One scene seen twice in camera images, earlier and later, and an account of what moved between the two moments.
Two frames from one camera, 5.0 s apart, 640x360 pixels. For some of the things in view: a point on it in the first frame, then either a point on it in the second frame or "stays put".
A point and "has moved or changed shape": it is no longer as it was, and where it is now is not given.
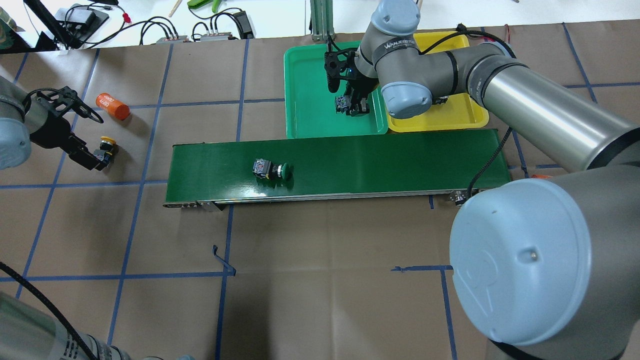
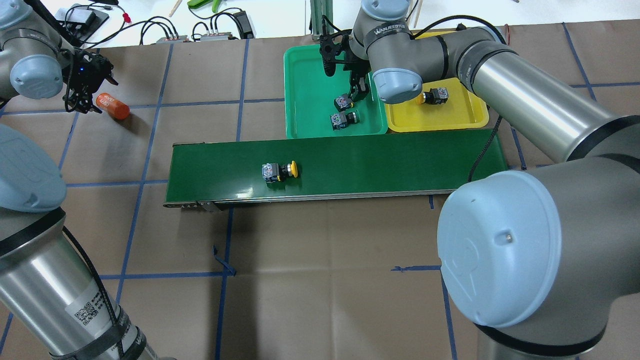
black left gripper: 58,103 → 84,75
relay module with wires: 212,36 stays put
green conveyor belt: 204,174 stays put
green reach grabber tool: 196,4 stays put
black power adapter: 245,28 stays put
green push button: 264,168 has moved or changed shape
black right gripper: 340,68 → 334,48
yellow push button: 107,145 → 273,172
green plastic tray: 310,104 stays put
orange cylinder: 113,106 stays put
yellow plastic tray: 460,111 stays put
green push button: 343,103 → 339,120
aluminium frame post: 321,14 stays put
